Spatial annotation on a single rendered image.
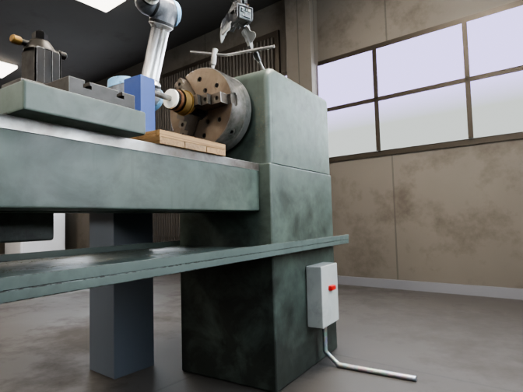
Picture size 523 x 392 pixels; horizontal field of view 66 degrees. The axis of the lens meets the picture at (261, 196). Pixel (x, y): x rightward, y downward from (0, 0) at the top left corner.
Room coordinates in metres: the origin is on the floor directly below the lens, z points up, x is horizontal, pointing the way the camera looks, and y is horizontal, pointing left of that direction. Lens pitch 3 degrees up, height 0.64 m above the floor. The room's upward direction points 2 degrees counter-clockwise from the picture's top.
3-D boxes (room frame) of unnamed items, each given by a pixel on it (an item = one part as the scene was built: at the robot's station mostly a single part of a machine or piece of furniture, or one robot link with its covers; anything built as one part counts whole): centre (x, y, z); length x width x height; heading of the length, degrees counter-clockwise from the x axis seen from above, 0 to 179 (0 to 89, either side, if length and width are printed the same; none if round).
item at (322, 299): (1.72, -0.41, 0.22); 0.42 x 0.18 x 0.44; 58
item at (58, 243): (7.01, 3.96, 0.81); 0.83 x 0.75 x 1.63; 52
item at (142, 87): (1.27, 0.38, 1.00); 0.08 x 0.06 x 0.23; 58
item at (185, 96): (1.44, 0.28, 1.08); 0.09 x 0.09 x 0.09; 58
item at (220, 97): (1.45, 0.17, 1.09); 0.12 x 0.11 x 0.05; 58
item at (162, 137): (1.33, 0.35, 0.88); 0.36 x 0.30 x 0.04; 58
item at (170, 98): (1.34, 0.34, 1.08); 0.13 x 0.07 x 0.07; 148
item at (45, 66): (1.08, 0.59, 1.07); 0.07 x 0.07 x 0.10; 58
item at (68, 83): (1.05, 0.55, 0.95); 0.43 x 0.18 x 0.04; 58
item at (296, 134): (1.91, 0.01, 1.06); 0.59 x 0.48 x 0.39; 148
